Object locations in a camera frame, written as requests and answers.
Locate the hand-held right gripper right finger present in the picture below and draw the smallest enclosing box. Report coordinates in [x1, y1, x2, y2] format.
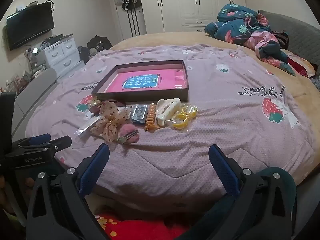
[197, 144, 297, 240]

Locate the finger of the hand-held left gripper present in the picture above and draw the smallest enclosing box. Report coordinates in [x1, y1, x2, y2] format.
[7, 135, 73, 157]
[12, 133, 52, 147]

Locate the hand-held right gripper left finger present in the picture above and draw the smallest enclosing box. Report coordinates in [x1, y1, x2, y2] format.
[26, 144, 110, 240]

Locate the dark red hair clip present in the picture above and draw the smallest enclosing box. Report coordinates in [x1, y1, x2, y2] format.
[89, 99, 127, 115]

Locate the clear box with rhinestone jewelry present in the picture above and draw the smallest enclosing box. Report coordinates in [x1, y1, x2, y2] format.
[130, 104, 148, 125]

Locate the brown cardboard box tray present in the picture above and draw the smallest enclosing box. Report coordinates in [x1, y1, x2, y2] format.
[91, 60, 188, 103]

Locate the cream claw hair clip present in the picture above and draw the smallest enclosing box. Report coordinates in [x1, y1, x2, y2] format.
[155, 97, 182, 127]

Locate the long clear plastic packet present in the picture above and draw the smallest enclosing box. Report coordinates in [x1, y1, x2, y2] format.
[76, 106, 132, 139]

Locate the pink fuzzy hair clip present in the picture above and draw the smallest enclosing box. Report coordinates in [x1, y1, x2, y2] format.
[117, 126, 141, 144]

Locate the beige polka dot bow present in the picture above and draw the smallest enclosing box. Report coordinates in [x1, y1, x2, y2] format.
[90, 101, 130, 143]

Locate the grey padded bench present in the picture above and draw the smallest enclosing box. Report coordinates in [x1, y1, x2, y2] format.
[11, 67, 60, 135]

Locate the red floral cloth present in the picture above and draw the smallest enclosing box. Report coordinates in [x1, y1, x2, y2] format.
[94, 212, 190, 240]

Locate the white drawer cabinet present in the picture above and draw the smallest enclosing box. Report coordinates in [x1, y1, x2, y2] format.
[41, 34, 85, 74]

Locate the dark clothes pile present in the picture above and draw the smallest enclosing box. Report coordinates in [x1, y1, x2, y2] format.
[77, 46, 97, 60]

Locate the black bag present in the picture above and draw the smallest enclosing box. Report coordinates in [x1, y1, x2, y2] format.
[87, 35, 112, 52]

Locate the red yellow plush blanket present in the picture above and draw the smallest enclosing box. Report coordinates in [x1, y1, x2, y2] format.
[286, 55, 319, 78]

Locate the white door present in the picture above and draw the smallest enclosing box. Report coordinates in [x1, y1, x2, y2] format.
[112, 0, 148, 40]

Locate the dark striped cloth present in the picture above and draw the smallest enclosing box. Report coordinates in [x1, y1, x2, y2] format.
[271, 31, 290, 49]

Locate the teal floral quilt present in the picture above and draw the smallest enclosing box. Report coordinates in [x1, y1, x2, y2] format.
[204, 4, 297, 77]

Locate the grey padded headboard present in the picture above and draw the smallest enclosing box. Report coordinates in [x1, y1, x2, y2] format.
[257, 9, 320, 70]

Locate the white wardrobe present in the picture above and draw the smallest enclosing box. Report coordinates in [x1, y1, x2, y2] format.
[139, 0, 247, 34]

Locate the yellow hair ties packet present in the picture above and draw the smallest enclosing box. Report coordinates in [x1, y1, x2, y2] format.
[171, 105, 199, 130]

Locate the orange spiral hair tie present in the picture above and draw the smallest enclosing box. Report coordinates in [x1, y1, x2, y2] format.
[144, 102, 157, 132]

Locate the black wall television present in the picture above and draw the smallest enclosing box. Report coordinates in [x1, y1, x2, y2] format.
[6, 9, 55, 51]

